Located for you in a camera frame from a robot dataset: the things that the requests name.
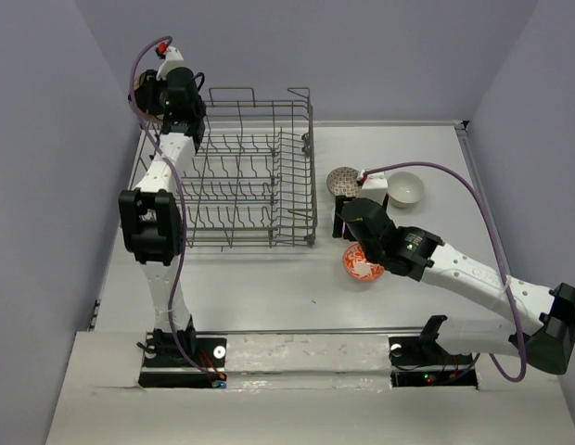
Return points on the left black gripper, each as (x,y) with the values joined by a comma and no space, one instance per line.
(146,94)

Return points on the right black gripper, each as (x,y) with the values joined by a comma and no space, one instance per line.
(338,221)

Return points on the white bowl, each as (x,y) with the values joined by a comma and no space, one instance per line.
(337,222)
(405,189)

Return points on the brown glazed bowl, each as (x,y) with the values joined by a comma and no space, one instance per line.
(140,102)

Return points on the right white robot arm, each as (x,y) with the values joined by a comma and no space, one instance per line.
(537,322)

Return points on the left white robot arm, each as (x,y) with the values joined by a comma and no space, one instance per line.
(153,212)

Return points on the patterned grey bowl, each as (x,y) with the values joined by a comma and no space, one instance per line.
(343,182)

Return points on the orange floral bowl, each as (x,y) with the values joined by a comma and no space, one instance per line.
(357,266)

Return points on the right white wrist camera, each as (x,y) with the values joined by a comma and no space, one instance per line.
(373,186)

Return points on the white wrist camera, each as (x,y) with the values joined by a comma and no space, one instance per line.
(373,186)
(171,59)

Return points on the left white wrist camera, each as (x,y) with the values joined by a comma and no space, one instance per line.
(171,59)

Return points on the grey wire dish rack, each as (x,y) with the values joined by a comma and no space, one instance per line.
(252,182)

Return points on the metal rail bar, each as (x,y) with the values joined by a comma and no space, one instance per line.
(397,331)

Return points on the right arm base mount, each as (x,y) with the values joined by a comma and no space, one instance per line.
(418,361)

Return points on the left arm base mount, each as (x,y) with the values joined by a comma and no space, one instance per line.
(199,364)

